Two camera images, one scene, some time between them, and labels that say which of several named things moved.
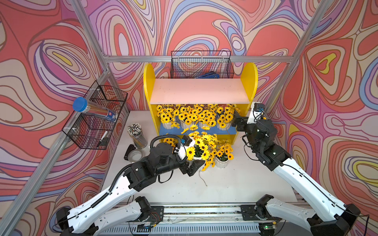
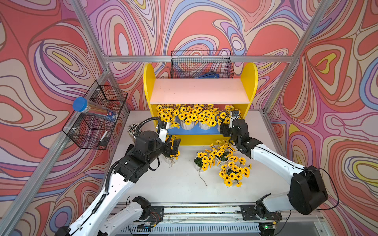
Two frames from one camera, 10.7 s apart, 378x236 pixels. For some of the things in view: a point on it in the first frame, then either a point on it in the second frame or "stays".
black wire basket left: [89, 131] stays
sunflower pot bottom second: [188, 116] stays
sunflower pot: [203, 149] to [233, 172]
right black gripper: [242, 122] to [224, 129]
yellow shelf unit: [173, 105] stays
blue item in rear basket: [212, 75] stays
